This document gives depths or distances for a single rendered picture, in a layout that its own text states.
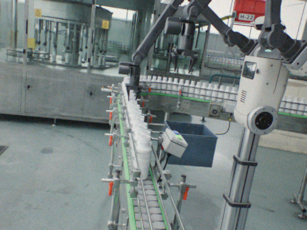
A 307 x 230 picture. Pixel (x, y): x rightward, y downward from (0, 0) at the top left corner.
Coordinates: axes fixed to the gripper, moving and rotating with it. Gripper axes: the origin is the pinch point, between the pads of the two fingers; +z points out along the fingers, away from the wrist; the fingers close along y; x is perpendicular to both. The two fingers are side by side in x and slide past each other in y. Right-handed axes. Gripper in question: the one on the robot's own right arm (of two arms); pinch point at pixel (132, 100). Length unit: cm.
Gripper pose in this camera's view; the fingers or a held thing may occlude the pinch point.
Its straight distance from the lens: 181.8
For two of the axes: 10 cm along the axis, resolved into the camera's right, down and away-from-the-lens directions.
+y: -9.8, -1.1, -1.6
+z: -1.4, 9.6, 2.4
